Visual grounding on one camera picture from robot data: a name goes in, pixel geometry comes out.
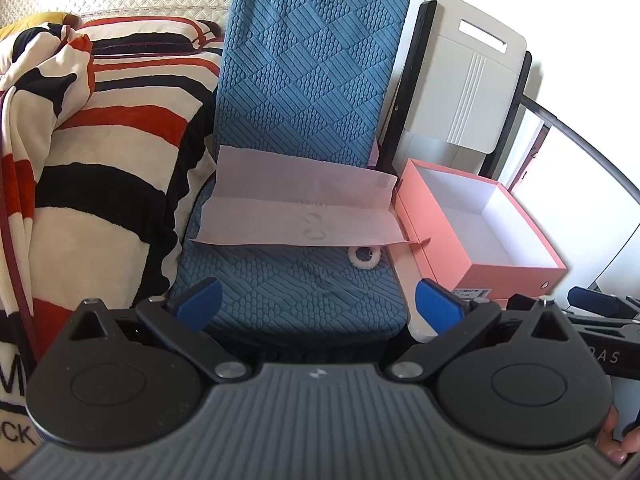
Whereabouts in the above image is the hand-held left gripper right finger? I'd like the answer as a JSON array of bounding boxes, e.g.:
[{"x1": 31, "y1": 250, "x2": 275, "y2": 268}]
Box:
[{"x1": 385, "y1": 279, "x2": 574, "y2": 382}]

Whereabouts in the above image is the yellow cloth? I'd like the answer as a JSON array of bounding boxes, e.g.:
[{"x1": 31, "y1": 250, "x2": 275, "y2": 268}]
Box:
[{"x1": 12, "y1": 11, "x2": 68, "y2": 27}]

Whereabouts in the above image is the striped fleece blanket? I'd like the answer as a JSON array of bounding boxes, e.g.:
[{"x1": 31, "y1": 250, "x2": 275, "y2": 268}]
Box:
[{"x1": 0, "y1": 15, "x2": 226, "y2": 463}]

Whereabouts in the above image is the person's right hand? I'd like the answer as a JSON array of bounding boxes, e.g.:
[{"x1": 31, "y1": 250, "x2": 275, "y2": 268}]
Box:
[{"x1": 595, "y1": 405, "x2": 640, "y2": 467}]

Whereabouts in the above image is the black curved rod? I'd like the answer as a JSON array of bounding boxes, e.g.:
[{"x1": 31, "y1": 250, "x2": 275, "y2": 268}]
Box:
[{"x1": 520, "y1": 97, "x2": 640, "y2": 203}]

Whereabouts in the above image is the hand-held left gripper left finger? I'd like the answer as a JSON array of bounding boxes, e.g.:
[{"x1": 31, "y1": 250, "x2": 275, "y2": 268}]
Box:
[{"x1": 67, "y1": 277, "x2": 252, "y2": 383}]

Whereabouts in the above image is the white fluffy hair tie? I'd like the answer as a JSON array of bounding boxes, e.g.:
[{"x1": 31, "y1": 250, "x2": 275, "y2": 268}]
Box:
[{"x1": 347, "y1": 246, "x2": 381, "y2": 271}]

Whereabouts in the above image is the pink paper sheet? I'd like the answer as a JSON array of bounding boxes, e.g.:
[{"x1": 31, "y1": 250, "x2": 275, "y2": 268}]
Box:
[{"x1": 192, "y1": 145, "x2": 426, "y2": 248}]

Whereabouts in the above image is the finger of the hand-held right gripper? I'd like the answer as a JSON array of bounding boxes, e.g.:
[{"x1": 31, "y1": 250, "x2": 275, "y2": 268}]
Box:
[{"x1": 567, "y1": 286, "x2": 640, "y2": 318}]

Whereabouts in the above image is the pink cardboard box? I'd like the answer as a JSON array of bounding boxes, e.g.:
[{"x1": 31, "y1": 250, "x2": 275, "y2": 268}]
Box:
[{"x1": 395, "y1": 158, "x2": 568, "y2": 306}]

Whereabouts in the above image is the blue textured cushion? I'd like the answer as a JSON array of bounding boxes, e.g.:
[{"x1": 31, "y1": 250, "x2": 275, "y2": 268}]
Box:
[{"x1": 170, "y1": 0, "x2": 412, "y2": 351}]

